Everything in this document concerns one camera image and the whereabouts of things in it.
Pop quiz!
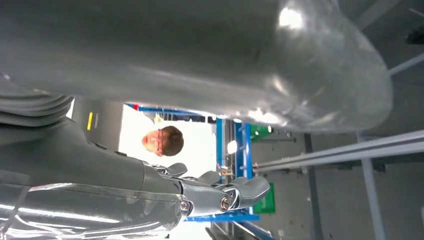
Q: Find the green panel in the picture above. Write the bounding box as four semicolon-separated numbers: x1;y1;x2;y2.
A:
250;124;275;142
252;182;277;215

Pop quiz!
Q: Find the person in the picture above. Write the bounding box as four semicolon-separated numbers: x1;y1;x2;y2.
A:
141;124;185;158

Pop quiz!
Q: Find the grey cabinet with yellow label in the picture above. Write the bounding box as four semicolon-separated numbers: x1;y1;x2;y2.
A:
70;98;124;152

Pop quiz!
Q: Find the blue metal frame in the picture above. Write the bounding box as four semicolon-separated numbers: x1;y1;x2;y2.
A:
127;103;276;240

